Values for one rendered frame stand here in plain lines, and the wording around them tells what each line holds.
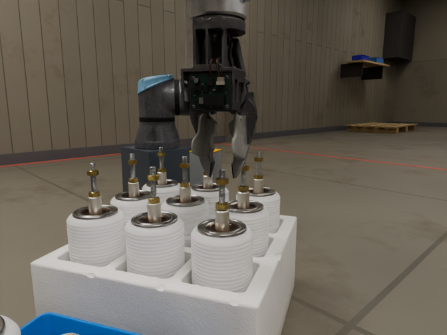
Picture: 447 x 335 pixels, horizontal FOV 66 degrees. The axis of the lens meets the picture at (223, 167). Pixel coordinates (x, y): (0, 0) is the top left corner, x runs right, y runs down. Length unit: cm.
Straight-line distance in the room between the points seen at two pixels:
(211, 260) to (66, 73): 276
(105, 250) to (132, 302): 11
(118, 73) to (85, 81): 32
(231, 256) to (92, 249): 24
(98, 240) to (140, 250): 9
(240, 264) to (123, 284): 18
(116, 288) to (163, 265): 8
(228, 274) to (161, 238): 12
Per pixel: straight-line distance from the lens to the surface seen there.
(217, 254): 50
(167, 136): 110
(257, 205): 64
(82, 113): 318
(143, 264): 56
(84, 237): 61
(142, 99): 112
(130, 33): 344
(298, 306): 83
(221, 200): 51
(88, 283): 60
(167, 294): 52
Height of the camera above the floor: 44
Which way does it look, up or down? 10 degrees down
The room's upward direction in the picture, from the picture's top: straight up
